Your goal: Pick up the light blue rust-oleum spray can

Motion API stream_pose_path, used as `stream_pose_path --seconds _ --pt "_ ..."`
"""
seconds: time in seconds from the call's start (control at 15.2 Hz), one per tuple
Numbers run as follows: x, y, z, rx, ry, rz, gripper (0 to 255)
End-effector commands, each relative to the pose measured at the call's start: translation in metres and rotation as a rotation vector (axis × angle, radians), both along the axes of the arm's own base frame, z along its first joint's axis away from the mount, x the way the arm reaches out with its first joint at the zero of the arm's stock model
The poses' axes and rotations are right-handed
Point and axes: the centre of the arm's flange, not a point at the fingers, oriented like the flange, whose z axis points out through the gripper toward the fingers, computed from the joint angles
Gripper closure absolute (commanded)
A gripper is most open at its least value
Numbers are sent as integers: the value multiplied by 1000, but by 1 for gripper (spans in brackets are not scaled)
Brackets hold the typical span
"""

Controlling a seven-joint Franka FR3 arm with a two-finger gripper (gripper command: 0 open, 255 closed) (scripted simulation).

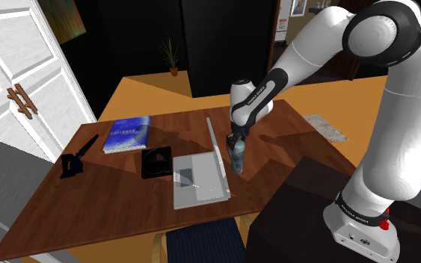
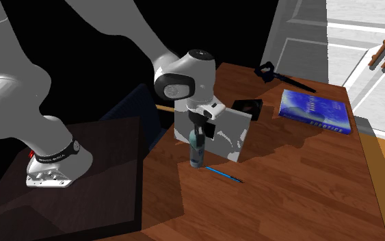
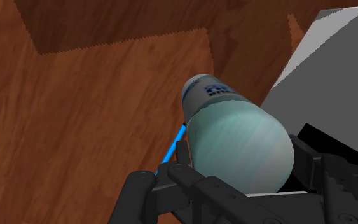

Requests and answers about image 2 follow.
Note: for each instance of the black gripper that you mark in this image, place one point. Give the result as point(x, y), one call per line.
point(195, 120)

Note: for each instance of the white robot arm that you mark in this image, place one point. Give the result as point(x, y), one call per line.
point(15, 100)

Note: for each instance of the grey box with black square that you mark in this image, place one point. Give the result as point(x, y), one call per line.
point(227, 133)

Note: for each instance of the grey-blue bottle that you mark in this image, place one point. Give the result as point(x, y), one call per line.
point(196, 157)

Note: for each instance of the small black box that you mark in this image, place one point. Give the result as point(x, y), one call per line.
point(247, 107)

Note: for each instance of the blue pen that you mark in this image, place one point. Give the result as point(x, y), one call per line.
point(224, 174)

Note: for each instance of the dark blue scissors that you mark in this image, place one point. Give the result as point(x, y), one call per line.
point(269, 71)

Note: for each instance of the dark brown robot stand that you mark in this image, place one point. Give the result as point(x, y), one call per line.
point(105, 187)

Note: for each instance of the blue book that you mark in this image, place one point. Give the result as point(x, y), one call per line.
point(315, 110)

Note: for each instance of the brown wooden table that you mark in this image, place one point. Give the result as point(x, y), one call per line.
point(295, 200)

